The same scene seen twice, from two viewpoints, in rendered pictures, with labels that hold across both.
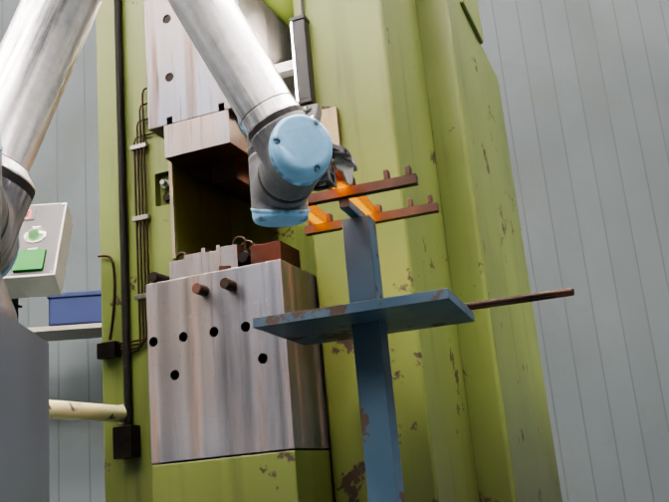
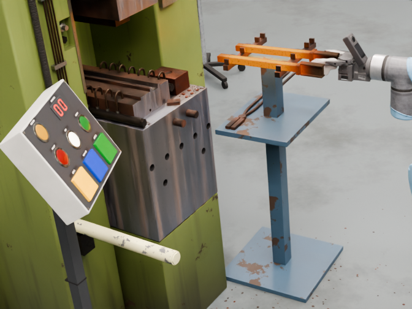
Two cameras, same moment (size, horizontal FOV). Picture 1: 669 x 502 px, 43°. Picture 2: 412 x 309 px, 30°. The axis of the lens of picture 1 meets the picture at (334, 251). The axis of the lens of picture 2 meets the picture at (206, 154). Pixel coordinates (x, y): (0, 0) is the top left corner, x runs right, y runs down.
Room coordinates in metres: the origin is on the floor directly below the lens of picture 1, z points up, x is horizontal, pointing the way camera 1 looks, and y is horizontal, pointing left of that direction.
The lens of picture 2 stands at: (1.28, 2.59, 2.00)
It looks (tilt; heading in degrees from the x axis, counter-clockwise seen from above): 28 degrees down; 287
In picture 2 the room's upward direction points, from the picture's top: 6 degrees counter-clockwise
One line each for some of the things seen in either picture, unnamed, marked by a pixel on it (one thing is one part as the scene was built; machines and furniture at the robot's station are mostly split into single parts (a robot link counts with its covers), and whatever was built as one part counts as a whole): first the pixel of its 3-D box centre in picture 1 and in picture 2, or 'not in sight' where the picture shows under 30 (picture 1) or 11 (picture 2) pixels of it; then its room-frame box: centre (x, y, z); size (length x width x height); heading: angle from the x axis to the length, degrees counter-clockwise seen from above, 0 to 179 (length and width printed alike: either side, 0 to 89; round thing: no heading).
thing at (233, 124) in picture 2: (433, 311); (264, 96); (1.84, -0.20, 0.73); 0.60 x 0.04 x 0.01; 74
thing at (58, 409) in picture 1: (70, 410); (122, 240); (2.16, 0.69, 0.62); 0.44 x 0.05 x 0.05; 160
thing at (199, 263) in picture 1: (241, 278); (105, 90); (2.32, 0.27, 0.96); 0.42 x 0.20 x 0.09; 160
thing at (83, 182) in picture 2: not in sight; (83, 184); (2.11, 0.98, 1.01); 0.07 x 0.05 x 0.07; 95
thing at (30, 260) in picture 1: (30, 261); (104, 149); (2.12, 0.78, 1.01); 0.07 x 0.05 x 0.07; 95
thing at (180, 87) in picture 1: (241, 77); not in sight; (2.31, 0.23, 1.56); 0.42 x 0.39 x 0.40; 160
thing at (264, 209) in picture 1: (280, 185); (406, 100); (1.28, 0.08, 0.85); 0.12 x 0.09 x 0.12; 16
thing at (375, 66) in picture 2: not in sight; (378, 67); (1.38, 0.05, 0.96); 0.10 x 0.05 x 0.09; 74
